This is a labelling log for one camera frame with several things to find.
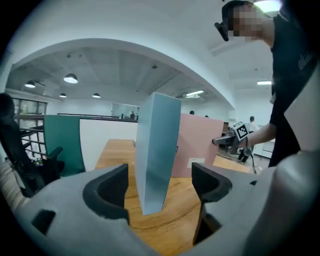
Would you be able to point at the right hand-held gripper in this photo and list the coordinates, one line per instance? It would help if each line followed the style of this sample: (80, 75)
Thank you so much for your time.
(241, 132)

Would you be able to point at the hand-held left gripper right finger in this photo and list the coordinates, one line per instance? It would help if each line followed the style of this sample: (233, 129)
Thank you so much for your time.
(237, 205)

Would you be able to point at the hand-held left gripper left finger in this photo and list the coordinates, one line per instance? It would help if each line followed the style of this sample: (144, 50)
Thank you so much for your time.
(75, 212)

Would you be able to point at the pink file box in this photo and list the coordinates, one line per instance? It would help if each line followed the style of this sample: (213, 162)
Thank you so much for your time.
(197, 140)

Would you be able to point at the light blue box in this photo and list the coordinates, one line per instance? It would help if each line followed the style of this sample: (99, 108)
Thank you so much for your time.
(155, 150)

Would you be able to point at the linear ceiling light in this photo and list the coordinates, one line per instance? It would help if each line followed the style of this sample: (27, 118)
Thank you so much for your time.
(267, 5)
(195, 93)
(264, 82)

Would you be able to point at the green partition panel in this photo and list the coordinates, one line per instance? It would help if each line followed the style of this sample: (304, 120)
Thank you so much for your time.
(62, 142)

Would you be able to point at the wooden table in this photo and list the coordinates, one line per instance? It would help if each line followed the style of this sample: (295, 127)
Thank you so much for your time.
(107, 140)

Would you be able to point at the person in black shirt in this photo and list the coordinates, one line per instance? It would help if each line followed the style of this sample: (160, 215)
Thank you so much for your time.
(287, 75)

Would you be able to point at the black office chair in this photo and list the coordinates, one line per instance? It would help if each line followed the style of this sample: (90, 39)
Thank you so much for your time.
(12, 140)

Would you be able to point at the black metal railing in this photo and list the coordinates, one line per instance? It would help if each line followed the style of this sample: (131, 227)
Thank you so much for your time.
(30, 116)

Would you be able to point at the round pendant ceiling lamp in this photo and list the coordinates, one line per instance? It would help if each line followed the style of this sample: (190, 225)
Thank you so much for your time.
(70, 78)
(30, 84)
(96, 95)
(62, 95)

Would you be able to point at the person's head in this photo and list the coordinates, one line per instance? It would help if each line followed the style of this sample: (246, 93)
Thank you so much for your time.
(252, 25)

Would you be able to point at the black head camera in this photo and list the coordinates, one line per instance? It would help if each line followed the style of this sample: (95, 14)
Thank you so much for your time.
(222, 31)

